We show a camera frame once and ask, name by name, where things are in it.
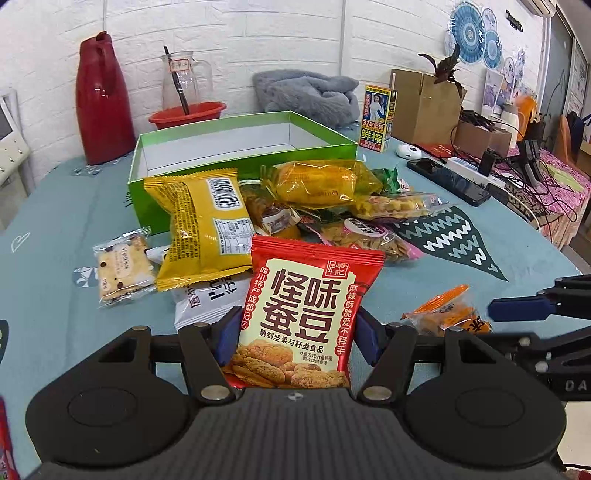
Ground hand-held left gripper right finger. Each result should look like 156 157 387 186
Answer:
356 305 509 403

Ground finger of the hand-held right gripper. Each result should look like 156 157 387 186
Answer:
496 323 591 374
488 275 591 322

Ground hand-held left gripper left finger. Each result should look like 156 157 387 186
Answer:
92 305 245 403

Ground red snack packet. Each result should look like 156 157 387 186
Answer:
222 234 386 389

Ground green cardboard box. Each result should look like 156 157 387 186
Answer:
127 111 365 236

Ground green snack packet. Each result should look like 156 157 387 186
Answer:
369 165 403 195

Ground white snack packet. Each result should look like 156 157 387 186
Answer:
172 272 252 330

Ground orange clear snack packet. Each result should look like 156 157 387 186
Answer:
401 285 492 337

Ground pink-edged bean packet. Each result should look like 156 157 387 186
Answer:
318 220 423 265

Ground yellow snack packet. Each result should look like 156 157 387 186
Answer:
143 168 256 292

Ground clear cracker packet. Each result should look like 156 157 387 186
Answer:
92 227 158 309

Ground pink patterned cloth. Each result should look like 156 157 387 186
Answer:
489 148 591 250

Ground brown snack packet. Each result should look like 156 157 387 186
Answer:
240 184 303 240

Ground clear fried snack packet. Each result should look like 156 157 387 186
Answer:
348 191 458 222

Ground black phone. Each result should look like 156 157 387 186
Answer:
406 157 491 206

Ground white power strip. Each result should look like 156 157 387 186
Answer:
445 156 506 188

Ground yellow clear candy bag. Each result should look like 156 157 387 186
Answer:
261 159 384 210

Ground small cardboard box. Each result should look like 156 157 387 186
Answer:
452 120 513 158

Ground large cardboard box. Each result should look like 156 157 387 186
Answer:
390 69 467 146

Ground yellow juice carton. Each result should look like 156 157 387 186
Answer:
359 84 398 154

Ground red plastic basin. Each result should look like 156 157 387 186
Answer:
148 102 228 131

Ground grey fluffy cloth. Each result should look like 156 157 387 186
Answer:
252 69 360 130

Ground dark red plant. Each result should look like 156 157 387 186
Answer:
418 44 465 95

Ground glass pitcher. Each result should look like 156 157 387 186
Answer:
160 52 214 116

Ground dark stirring stick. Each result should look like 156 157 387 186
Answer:
163 45 191 116

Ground red thermos jug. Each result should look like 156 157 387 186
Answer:
75 31 137 165

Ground white screen appliance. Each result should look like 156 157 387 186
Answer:
0 90 34 195

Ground white air conditioner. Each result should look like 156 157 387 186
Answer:
522 0 557 17

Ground black cables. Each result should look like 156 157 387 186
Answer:
503 152 580 220

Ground picture frame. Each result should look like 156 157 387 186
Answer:
482 69 506 116

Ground large blue wall plate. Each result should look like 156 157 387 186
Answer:
450 2 485 65

